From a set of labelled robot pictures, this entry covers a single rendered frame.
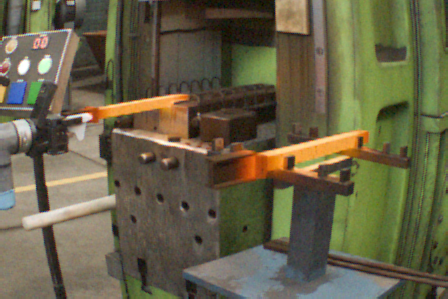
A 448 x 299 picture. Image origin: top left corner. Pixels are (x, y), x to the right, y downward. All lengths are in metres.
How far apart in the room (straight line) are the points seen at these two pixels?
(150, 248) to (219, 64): 0.67
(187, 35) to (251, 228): 0.64
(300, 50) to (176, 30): 0.50
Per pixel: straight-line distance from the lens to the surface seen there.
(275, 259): 1.31
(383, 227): 1.94
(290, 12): 1.54
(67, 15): 7.03
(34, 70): 1.95
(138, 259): 1.81
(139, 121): 1.74
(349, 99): 1.51
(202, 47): 2.02
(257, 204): 1.64
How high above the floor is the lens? 1.27
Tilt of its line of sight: 12 degrees down
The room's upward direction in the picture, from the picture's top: straight up
